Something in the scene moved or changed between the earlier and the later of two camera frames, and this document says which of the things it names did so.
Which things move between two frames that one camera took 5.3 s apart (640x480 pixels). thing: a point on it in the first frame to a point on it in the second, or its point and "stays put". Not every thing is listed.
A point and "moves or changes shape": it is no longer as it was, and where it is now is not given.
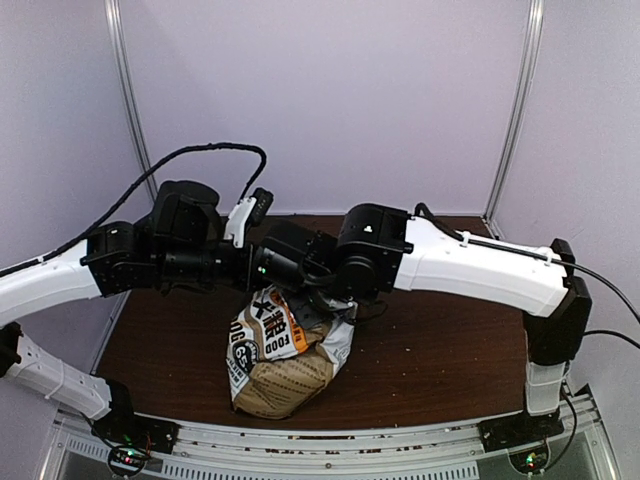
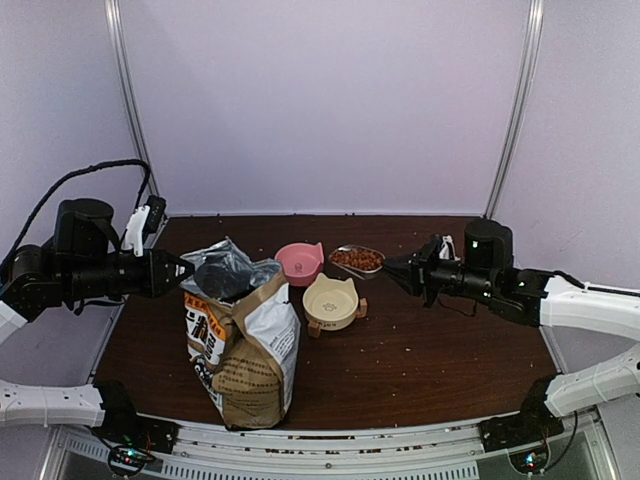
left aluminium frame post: [115, 24] stays put
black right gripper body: [324, 303] to [436, 277]
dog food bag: [275, 366] moves or changes shape
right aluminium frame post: [514, 134] stays put
